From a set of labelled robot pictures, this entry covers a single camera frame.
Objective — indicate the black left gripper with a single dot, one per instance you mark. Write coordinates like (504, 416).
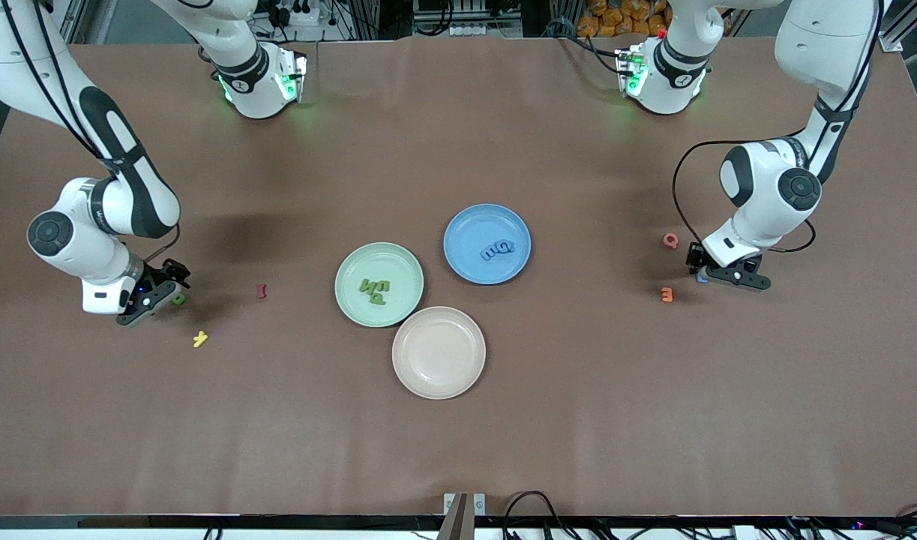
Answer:
(694, 257)

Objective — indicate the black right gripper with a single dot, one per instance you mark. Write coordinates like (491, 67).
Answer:
(170, 274)

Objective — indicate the green foam letter N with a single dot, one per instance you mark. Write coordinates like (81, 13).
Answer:
(368, 286)

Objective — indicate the blue foam letter G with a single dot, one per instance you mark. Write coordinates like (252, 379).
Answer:
(503, 248)

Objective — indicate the blue foam letter M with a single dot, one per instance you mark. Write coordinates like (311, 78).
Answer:
(489, 254)

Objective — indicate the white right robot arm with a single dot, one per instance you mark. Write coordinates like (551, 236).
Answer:
(76, 247)

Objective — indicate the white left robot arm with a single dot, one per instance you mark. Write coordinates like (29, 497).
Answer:
(765, 217)

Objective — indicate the pink foam letter Q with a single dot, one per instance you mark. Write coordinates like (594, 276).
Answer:
(666, 240)

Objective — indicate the yellow foam letter K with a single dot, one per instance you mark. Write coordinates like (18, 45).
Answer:
(201, 339)

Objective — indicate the blue plate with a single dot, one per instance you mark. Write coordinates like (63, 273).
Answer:
(473, 225)

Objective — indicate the green plate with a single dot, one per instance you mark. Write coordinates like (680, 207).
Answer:
(402, 262)

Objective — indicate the bag of orange fruit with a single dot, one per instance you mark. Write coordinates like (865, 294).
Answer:
(615, 19)

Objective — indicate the beige plate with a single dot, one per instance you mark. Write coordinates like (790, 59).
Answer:
(439, 352)

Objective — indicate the white power strip with plugs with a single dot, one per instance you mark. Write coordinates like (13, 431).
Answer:
(302, 15)

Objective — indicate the matte table cover sheet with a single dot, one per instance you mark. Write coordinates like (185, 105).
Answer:
(458, 450)

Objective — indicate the black table edge rail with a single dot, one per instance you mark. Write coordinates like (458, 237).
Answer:
(278, 521)

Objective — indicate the aluminium frame post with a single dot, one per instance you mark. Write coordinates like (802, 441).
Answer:
(897, 36)

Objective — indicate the metal bracket with post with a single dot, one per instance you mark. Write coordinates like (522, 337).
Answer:
(479, 504)

